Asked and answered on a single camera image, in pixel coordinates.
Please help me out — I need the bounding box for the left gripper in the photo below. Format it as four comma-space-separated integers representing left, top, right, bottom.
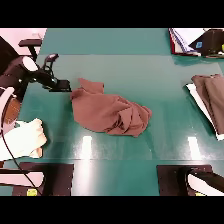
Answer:
48, 79, 72, 93

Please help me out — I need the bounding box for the brown T-shirt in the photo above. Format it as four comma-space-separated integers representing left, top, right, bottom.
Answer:
69, 77, 153, 138

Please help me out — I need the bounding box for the heap of clothes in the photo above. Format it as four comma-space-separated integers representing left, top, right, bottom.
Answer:
168, 27, 208, 57

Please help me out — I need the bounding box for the folded white garment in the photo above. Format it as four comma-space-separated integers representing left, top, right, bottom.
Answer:
185, 82, 224, 141

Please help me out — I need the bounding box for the folded brown garment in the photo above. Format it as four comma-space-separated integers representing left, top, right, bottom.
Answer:
191, 73, 224, 135

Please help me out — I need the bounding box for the black garment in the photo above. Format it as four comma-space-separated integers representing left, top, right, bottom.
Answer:
188, 28, 224, 58

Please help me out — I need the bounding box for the black cable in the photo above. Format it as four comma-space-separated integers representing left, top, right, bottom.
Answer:
0, 128, 44, 197

